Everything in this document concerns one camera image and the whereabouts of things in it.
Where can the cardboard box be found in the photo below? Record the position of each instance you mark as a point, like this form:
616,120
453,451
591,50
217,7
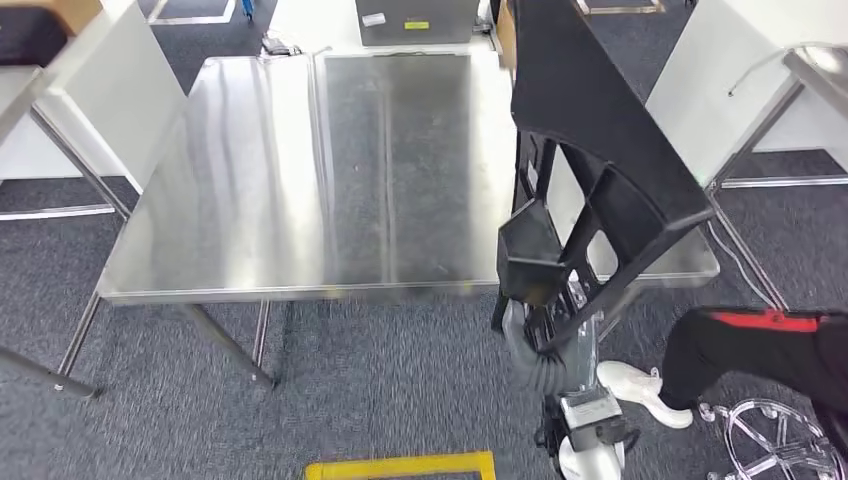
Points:
76,13
507,33

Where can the steel side table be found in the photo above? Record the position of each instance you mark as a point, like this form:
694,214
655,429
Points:
13,93

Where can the black chrome stool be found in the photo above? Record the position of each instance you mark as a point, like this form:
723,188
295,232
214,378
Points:
788,452

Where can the white floor tape square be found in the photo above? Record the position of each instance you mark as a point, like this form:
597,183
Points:
199,20

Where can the yellow floor tape square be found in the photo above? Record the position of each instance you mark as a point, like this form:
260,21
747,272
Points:
397,467

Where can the black plastic car part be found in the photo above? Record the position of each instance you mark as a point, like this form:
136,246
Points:
583,99

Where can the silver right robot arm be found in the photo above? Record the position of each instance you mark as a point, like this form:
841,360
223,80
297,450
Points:
590,464

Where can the steel workbench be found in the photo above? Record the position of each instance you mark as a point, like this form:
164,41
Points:
232,199

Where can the person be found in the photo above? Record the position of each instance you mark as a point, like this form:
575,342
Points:
729,351

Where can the black bag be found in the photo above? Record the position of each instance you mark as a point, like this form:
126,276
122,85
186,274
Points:
26,36

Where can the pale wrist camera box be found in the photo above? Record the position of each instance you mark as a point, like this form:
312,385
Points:
590,407

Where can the white desk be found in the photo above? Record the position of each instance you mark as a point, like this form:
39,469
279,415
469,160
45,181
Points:
318,26

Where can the black power adapter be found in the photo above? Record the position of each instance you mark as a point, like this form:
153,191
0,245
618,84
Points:
275,45

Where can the grey laptop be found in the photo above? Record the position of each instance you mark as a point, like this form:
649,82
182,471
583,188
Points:
424,26

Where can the blue metal frame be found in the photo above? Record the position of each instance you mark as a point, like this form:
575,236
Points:
248,8

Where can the steel table frame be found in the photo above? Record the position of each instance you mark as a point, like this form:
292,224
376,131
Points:
821,66

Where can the white panel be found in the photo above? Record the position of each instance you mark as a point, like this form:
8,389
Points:
715,66
119,86

